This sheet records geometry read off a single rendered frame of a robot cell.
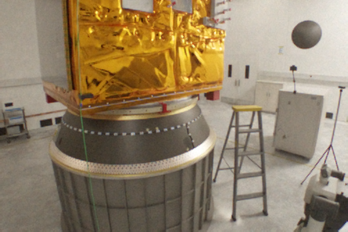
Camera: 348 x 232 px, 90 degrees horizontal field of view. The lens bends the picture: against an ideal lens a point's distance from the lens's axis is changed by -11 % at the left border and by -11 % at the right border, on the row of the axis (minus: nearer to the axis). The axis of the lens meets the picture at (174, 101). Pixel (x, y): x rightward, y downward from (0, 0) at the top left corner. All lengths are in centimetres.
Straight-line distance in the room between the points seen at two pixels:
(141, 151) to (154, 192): 42
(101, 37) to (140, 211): 164
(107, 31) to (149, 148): 109
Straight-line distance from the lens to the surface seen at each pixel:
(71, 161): 216
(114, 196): 206
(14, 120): 666
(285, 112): 496
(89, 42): 159
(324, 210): 150
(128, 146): 189
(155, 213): 221
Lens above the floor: 217
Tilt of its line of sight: 12 degrees down
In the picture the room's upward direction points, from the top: straight up
